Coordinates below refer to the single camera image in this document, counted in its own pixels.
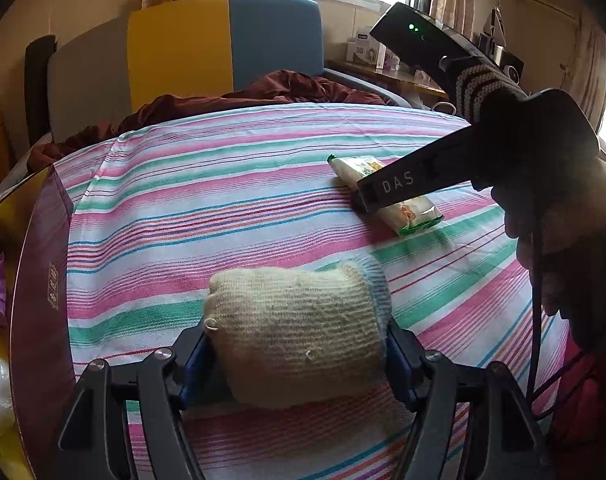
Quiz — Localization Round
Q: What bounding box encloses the grey yellow blue headboard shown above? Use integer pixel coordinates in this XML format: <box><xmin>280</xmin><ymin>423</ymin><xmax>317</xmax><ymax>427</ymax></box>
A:
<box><xmin>47</xmin><ymin>0</ymin><xmax>326</xmax><ymax>146</ymax></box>

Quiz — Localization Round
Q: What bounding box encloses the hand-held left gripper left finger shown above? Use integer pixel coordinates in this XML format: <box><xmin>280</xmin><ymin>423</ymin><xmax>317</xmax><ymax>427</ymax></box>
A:
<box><xmin>57</xmin><ymin>326</ymin><xmax>215</xmax><ymax>480</ymax></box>

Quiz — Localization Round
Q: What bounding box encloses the person's right hand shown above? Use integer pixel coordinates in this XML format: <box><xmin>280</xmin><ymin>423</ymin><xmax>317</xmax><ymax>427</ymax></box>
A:
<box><xmin>490</xmin><ymin>160</ymin><xmax>606</xmax><ymax>356</ymax></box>

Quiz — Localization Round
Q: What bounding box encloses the white bed rail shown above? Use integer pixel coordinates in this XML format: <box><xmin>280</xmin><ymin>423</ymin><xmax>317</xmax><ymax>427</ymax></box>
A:
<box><xmin>323</xmin><ymin>67</ymin><xmax>414</xmax><ymax>108</ymax></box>

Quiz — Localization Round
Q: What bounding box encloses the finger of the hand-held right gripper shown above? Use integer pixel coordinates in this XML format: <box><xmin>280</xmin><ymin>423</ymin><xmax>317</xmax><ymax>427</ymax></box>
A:
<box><xmin>352</xmin><ymin>127</ymin><xmax>488</xmax><ymax>213</ymax></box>

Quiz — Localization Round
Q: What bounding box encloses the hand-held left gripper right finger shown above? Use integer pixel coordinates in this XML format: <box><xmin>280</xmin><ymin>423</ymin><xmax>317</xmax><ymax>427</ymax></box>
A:
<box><xmin>384</xmin><ymin>319</ymin><xmax>554</xmax><ymax>480</ymax></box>

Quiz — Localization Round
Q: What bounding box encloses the black chair back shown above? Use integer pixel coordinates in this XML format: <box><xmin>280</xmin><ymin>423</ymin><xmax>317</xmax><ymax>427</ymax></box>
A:
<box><xmin>24</xmin><ymin>35</ymin><xmax>58</xmax><ymax>146</ymax></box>

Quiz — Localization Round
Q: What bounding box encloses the cream knit glove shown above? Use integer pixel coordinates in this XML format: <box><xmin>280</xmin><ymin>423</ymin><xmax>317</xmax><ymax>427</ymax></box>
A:
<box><xmin>202</xmin><ymin>254</ymin><xmax>399</xmax><ymax>411</ymax></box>

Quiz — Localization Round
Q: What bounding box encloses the cluttered wooden desk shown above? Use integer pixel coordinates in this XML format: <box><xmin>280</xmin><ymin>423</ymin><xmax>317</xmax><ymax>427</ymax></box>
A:
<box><xmin>328</xmin><ymin>55</ymin><xmax>451</xmax><ymax>103</ymax></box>

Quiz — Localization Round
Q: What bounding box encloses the maroon blanket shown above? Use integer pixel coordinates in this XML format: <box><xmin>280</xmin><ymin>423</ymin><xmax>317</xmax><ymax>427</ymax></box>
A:
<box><xmin>28</xmin><ymin>71</ymin><xmax>399</xmax><ymax>176</ymax></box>

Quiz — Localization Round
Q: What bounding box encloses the black speaker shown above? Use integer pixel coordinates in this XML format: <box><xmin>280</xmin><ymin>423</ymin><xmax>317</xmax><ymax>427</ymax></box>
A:
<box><xmin>493</xmin><ymin>45</ymin><xmax>524</xmax><ymax>83</ymax></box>

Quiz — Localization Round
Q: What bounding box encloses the white appliance box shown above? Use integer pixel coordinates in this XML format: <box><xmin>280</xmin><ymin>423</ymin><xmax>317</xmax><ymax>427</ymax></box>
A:
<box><xmin>345</xmin><ymin>35</ymin><xmax>386</xmax><ymax>66</ymax></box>

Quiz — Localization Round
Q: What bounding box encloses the green snack packet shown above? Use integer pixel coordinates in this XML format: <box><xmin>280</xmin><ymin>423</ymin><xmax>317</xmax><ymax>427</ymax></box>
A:
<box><xmin>327</xmin><ymin>155</ymin><xmax>445</xmax><ymax>237</ymax></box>

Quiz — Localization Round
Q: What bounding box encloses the gold lined maroon box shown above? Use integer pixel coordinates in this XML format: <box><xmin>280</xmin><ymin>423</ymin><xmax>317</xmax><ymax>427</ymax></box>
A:
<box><xmin>0</xmin><ymin>165</ymin><xmax>79</xmax><ymax>480</ymax></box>

